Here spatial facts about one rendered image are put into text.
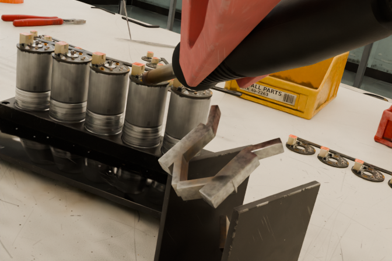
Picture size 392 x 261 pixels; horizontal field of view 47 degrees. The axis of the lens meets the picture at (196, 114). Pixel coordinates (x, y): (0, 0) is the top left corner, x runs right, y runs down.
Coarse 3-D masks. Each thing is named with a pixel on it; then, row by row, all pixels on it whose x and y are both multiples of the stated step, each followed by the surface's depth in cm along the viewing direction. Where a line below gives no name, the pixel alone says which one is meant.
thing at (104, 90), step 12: (96, 72) 27; (96, 84) 28; (108, 84) 27; (120, 84) 28; (96, 96) 28; (108, 96) 28; (120, 96) 28; (96, 108) 28; (108, 108) 28; (120, 108) 29; (96, 120) 28; (108, 120) 28; (120, 120) 29; (96, 132) 29; (108, 132) 29; (120, 132) 29
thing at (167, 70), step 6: (162, 66) 23; (168, 66) 22; (150, 72) 24; (156, 72) 23; (162, 72) 23; (168, 72) 22; (144, 78) 25; (150, 78) 24; (156, 78) 24; (162, 78) 23; (168, 78) 23; (174, 78) 22; (150, 84) 25
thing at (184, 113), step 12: (180, 96) 26; (168, 108) 27; (180, 108) 26; (192, 108) 26; (204, 108) 26; (168, 120) 27; (180, 120) 26; (192, 120) 26; (204, 120) 27; (168, 132) 27; (180, 132) 26; (168, 144) 27
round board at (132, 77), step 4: (144, 72) 28; (132, 76) 27; (136, 76) 27; (140, 76) 27; (132, 80) 27; (136, 80) 26; (140, 80) 27; (168, 80) 28; (144, 84) 26; (156, 84) 26; (160, 84) 27; (164, 84) 27
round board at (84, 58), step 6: (54, 54) 29; (60, 54) 28; (66, 54) 29; (78, 54) 30; (84, 54) 30; (60, 60) 28; (66, 60) 28; (72, 60) 28; (78, 60) 28; (84, 60) 29; (90, 60) 29
